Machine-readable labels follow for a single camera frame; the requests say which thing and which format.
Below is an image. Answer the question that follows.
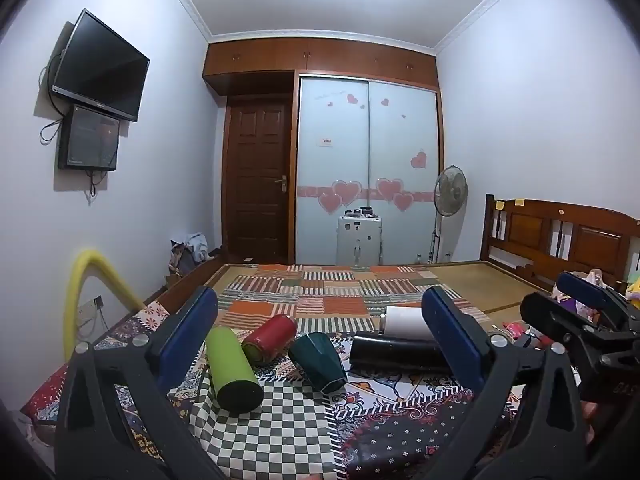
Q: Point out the red cylindrical can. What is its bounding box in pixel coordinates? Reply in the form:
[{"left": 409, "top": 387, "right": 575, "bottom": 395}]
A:
[{"left": 241, "top": 315, "right": 298, "bottom": 367}]

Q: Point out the frosted sliding door wardrobe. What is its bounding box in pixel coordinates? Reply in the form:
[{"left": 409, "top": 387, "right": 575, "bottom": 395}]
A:
[{"left": 294, "top": 71, "right": 445, "bottom": 266}]

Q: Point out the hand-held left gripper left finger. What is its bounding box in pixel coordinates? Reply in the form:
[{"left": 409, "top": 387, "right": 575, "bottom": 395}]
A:
[{"left": 54, "top": 286, "right": 236, "bottom": 480}]

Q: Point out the brown wooden door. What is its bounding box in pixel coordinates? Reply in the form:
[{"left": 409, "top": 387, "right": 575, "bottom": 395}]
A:
[{"left": 223, "top": 97, "right": 293, "bottom": 264}]

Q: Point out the person's right hand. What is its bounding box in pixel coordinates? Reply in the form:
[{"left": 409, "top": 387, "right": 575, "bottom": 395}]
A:
[{"left": 580, "top": 400, "right": 602, "bottom": 450}]

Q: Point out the black flat television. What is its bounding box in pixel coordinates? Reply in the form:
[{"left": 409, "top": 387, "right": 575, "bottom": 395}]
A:
[{"left": 51, "top": 8, "right": 151, "bottom": 123}]

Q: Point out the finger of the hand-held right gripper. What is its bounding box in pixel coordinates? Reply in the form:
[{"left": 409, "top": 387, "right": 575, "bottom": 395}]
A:
[
  {"left": 520, "top": 291, "right": 609, "bottom": 362},
  {"left": 556, "top": 271, "right": 640, "bottom": 332}
]

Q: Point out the white cylindrical bottle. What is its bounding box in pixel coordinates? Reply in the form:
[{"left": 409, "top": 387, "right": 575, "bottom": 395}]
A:
[{"left": 378, "top": 306, "right": 436, "bottom": 341}]

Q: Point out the small black wall monitor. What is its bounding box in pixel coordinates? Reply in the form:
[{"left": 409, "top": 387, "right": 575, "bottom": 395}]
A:
[{"left": 57, "top": 105, "right": 121, "bottom": 172}]

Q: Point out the wall power socket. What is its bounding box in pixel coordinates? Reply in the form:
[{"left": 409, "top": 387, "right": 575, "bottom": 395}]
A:
[{"left": 75, "top": 295, "right": 107, "bottom": 332}]

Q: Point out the wooden overhead cabinet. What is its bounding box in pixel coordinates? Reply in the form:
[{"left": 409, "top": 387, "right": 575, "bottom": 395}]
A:
[{"left": 202, "top": 37, "right": 441, "bottom": 97}]

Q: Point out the dark green faceted cup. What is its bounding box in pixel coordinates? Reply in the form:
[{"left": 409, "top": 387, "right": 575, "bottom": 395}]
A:
[{"left": 288, "top": 332, "right": 348, "bottom": 395}]

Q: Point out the pile of clothes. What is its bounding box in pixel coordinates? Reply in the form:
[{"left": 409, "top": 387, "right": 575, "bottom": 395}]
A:
[{"left": 167, "top": 232, "right": 212, "bottom": 279}]

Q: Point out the striped patchwork blanket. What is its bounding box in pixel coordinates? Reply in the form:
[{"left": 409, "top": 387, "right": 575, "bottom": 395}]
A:
[{"left": 215, "top": 265, "right": 491, "bottom": 335}]

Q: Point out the standing electric fan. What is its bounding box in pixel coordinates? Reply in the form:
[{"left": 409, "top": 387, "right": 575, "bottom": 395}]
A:
[{"left": 429, "top": 165, "right": 469, "bottom": 264}]

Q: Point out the yellow foam tube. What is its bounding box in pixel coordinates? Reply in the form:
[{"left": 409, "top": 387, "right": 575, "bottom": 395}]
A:
[{"left": 62, "top": 248, "right": 147, "bottom": 363}]

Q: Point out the wooden bed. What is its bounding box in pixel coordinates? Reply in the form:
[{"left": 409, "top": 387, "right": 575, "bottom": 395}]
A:
[{"left": 142, "top": 194, "right": 640, "bottom": 321}]

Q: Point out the dark dotted cloth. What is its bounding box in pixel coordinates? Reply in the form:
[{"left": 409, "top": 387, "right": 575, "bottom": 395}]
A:
[{"left": 334, "top": 400, "right": 516, "bottom": 480}]

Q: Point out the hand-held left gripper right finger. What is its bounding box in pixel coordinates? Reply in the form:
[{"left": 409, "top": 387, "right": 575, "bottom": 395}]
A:
[{"left": 421, "top": 286, "right": 587, "bottom": 480}]

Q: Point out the pink white soft toy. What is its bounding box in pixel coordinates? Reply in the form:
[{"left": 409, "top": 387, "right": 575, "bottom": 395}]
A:
[{"left": 565, "top": 269, "right": 620, "bottom": 322}]

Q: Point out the black white checkered cloth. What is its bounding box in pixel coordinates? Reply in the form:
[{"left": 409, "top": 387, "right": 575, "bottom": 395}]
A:
[{"left": 189, "top": 374, "right": 342, "bottom": 480}]

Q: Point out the black cup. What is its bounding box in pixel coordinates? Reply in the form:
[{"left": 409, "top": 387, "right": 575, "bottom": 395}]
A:
[{"left": 349, "top": 336, "right": 453, "bottom": 375}]

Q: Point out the colourful floral cloth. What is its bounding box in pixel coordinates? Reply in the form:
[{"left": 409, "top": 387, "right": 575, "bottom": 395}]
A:
[{"left": 20, "top": 300, "right": 526, "bottom": 480}]

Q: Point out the white air cooler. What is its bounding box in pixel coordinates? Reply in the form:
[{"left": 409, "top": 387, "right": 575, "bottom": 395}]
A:
[{"left": 336, "top": 206, "right": 384, "bottom": 266}]

